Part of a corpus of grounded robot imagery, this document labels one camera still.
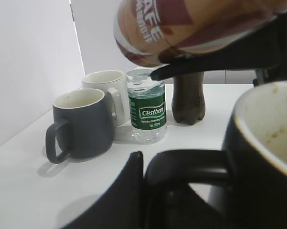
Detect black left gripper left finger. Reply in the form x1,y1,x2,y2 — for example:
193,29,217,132
64,151,144,229

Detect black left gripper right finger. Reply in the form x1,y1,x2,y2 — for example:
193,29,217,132
150,12,287,81

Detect black ceramic mug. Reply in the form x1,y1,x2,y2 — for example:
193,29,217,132
143,81,287,229

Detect Nescafe coffee bottle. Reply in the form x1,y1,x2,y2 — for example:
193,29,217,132
113,0,287,67

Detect dark grey ceramic mug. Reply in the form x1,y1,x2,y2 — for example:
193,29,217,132
45,89,115,164

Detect dark cola bottle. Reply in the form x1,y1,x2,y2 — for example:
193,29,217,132
171,72,205,125

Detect Cestbon water bottle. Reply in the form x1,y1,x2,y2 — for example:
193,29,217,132
126,67,167,144

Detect white ceramic mug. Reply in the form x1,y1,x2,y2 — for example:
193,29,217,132
82,70,130,126

